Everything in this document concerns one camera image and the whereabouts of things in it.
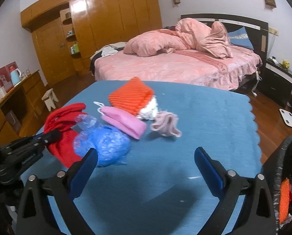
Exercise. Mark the blue kettle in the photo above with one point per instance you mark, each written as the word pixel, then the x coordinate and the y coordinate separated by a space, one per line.
pixel 15 75

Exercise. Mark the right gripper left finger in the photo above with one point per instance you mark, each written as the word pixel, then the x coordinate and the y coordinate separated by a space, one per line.
pixel 35 215

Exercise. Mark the clothes pile on bed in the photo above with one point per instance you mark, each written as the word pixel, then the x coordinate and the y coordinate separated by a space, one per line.
pixel 110 49

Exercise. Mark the black lined trash bin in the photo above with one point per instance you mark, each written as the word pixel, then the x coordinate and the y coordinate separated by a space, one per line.
pixel 278 172

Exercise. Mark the red cloth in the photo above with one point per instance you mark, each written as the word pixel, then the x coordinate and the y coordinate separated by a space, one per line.
pixel 63 119

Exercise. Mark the wooden side cabinet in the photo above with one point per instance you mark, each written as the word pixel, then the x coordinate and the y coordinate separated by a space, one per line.
pixel 22 110

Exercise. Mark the wooden wardrobe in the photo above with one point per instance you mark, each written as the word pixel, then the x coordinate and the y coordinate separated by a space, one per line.
pixel 66 33

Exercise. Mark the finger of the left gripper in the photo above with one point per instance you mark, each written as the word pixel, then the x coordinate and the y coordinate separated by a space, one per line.
pixel 41 139

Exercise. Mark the small white stool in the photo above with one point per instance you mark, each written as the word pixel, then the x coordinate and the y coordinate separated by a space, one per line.
pixel 50 99

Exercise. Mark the orange foam net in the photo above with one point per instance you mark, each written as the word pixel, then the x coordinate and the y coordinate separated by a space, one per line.
pixel 132 96
pixel 285 199

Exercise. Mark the black nightstand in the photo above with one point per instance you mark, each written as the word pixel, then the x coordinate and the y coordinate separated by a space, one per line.
pixel 276 83

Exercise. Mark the pink duvet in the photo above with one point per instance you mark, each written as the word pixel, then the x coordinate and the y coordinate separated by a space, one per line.
pixel 188 34

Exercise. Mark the bed with pink sheet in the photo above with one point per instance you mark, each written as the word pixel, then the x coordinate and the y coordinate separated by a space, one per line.
pixel 178 67

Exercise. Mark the yellow plush toy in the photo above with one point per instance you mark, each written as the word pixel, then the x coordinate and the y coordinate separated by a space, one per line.
pixel 285 64

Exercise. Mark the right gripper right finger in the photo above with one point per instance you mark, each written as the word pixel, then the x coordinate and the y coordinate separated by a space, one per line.
pixel 257 213

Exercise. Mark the blue pillow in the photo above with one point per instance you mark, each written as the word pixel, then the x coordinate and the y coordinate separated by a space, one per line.
pixel 240 38

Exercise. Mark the pink cloth pouch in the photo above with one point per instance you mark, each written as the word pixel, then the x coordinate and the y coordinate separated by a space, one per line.
pixel 122 120

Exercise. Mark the blue plastic bag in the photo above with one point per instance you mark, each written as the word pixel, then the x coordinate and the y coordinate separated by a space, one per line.
pixel 111 144

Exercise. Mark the white tissue ball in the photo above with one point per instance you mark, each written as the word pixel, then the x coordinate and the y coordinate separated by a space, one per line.
pixel 150 111

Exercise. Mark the mauve crumpled sock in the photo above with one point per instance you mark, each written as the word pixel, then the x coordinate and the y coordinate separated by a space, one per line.
pixel 165 124

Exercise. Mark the white bathroom scale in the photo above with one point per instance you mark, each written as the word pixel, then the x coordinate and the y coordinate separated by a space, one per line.
pixel 286 116

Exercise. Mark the black headboard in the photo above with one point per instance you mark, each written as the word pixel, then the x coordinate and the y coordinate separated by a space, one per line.
pixel 257 30

